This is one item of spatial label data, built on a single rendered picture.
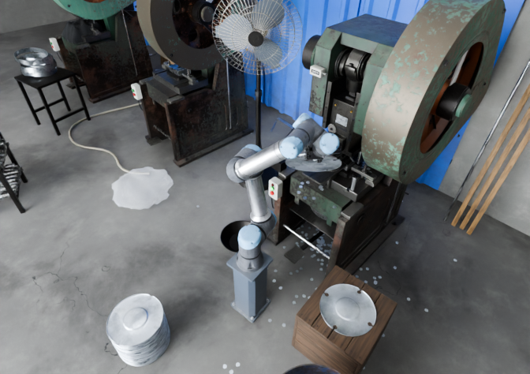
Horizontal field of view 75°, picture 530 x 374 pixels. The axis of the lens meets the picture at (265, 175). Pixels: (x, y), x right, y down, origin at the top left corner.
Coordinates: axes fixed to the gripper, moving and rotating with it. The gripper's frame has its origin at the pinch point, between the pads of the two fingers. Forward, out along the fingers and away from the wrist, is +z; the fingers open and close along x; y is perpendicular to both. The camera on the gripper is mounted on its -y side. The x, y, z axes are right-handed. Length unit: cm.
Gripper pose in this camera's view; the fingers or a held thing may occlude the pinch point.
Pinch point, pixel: (314, 155)
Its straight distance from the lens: 170.0
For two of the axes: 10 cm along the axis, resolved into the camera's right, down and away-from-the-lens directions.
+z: -1.0, 0.9, 9.9
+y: -9.9, 0.7, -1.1
